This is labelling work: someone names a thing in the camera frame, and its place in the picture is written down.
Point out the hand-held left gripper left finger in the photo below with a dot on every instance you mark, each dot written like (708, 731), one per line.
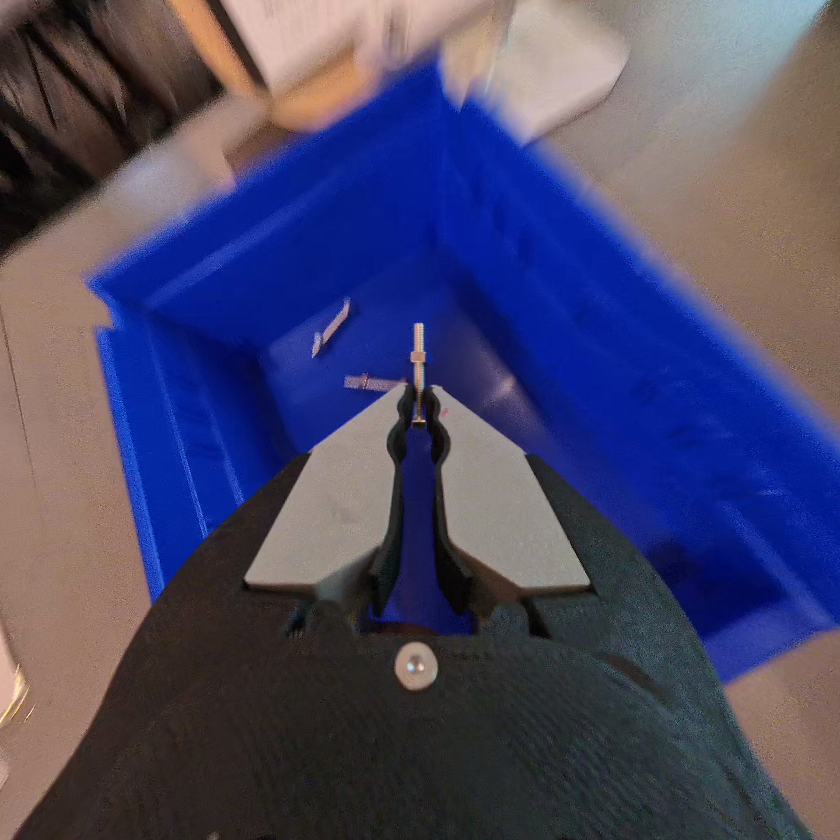
(328, 512)

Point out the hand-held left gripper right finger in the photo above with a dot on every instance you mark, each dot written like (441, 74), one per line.
(512, 518)

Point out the blue plastic bin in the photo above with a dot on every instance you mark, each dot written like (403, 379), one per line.
(590, 328)

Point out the printed instruction sheet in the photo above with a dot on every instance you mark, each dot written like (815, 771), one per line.
(295, 39)

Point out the wooden display board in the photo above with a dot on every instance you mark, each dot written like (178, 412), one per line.
(210, 52)

